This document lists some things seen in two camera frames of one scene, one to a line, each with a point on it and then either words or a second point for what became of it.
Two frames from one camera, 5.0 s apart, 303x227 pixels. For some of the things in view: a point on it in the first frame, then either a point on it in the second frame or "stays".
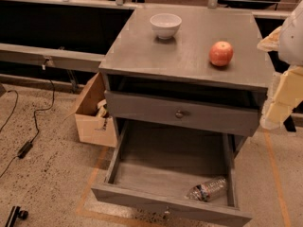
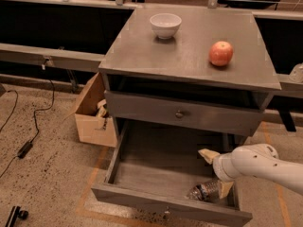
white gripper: (292, 38) -> (220, 168)
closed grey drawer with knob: (214, 115) stays
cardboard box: (94, 123) stays
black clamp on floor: (16, 214) stays
